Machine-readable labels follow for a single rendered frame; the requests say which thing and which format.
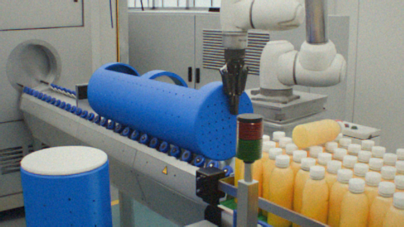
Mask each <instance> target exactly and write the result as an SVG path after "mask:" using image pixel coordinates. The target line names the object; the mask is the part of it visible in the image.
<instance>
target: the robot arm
mask: <svg viewBox="0 0 404 227"><path fill-rule="evenodd" d="M304 9H305V11H304ZM305 15H306V40H305V41H304V43H303V44H302V45H301V46H300V52H299V51H296V50H294V46H293V45H292V44H291V43H289V42H287V40H275V41H270V42H268V43H267V44H266V45H265V47H264V49H263V52H262V54H261V60H260V65H259V82H260V87H259V89H258V90H251V94H252V95H254V96H252V97H251V100H253V101H262V102H272V103H281V104H287V103H288V102H291V101H294V100H296V99H300V95H295V93H293V85H301V86H310V87H328V86H333V85H336V84H338V83H339V82H341V81H343V79H344V77H345V71H346V66H347V64H346V62H345V59H344V58H343V56H342V55H341V54H337V52H336V49H335V45H334V43H332V42H331V41H330V40H328V0H304V7H303V6H302V5H301V3H300V2H298V1H296V0H221V4H220V24H221V26H222V47H226V48H224V49H223V57H224V58H225V66H224V67H222V68H219V72H220V75H221V78H222V84H223V88H224V92H225V94H227V95H228V96H229V105H230V114H232V115H238V114H239V103H240V96H241V95H242V94H241V93H243V92H244V90H245V85H246V79H247V74H248V70H249V68H250V67H249V66H246V65H245V62H244V59H245V58H246V49H245V48H244V47H247V35H248V30H249V29H261V30H264V31H285V30H291V29H294V28H297V27H298V26H300V25H301V24H302V22H303V21H304V18H305Z"/></svg>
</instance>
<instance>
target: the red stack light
mask: <svg viewBox="0 0 404 227"><path fill-rule="evenodd" d="M263 132H264V121H263V120H262V121H261V122H259V123H255V124H247V123H242V122H240V121H238V120H236V137H237V138H239V139H243V140H258V139H261V138H262V137H263Z"/></svg>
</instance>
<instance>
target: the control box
mask: <svg viewBox="0 0 404 227"><path fill-rule="evenodd" d="M343 123H344V124H345V123H348V124H349V127H346V128H345V131H344V133H342V134H343V137H342V138H349V139H351V144H359V145H361V147H362V141H363V140H370V141H374V146H379V138H380V137H379V135H380V129H375V128H373V127H368V126H364V125H358V124H353V123H350V122H345V121H343ZM352 125H356V126H357V129H351V126H352Z"/></svg>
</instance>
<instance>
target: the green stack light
mask: <svg viewBox="0 0 404 227"><path fill-rule="evenodd" d="M235 157H237V158H238V159H240V160H242V161H243V160H245V161H254V160H260V159H261V158H262V157H263V137H262V138H261V139H258V140H243V139H239V138H237V137H236V156H235Z"/></svg>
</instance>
